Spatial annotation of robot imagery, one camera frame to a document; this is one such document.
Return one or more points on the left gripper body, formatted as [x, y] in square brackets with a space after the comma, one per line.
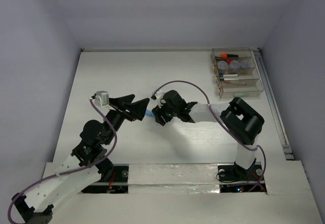
[117, 118]

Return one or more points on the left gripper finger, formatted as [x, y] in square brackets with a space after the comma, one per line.
[137, 110]
[118, 103]

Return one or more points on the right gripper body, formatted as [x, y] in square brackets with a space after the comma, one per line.
[166, 112]

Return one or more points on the blue translucent highlighter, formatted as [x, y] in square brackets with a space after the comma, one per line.
[149, 113]

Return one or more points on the blue capped white marker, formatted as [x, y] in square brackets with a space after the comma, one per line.
[229, 75]

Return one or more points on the paperclip jar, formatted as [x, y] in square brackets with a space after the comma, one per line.
[222, 66]
[235, 67]
[245, 64]

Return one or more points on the orange black highlighter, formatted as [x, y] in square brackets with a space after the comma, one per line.
[225, 55]

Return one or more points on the red capped white marker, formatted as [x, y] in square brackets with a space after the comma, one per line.
[235, 83]

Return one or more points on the green translucent highlighter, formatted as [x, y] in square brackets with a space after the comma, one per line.
[241, 94]

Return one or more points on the pink black highlighter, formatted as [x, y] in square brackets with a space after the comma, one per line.
[230, 62]

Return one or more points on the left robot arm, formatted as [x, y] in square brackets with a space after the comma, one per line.
[87, 163]

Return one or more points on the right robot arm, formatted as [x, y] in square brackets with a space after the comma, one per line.
[239, 119]

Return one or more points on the clear acrylic drawer organizer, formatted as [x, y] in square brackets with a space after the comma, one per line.
[251, 75]

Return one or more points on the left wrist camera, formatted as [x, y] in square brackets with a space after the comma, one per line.
[101, 99]

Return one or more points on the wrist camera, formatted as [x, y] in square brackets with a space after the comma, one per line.
[157, 96]
[101, 99]

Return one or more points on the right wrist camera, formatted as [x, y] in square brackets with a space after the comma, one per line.
[157, 96]

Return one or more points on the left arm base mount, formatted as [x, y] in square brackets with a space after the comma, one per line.
[116, 184]

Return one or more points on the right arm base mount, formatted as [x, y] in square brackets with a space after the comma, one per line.
[231, 180]

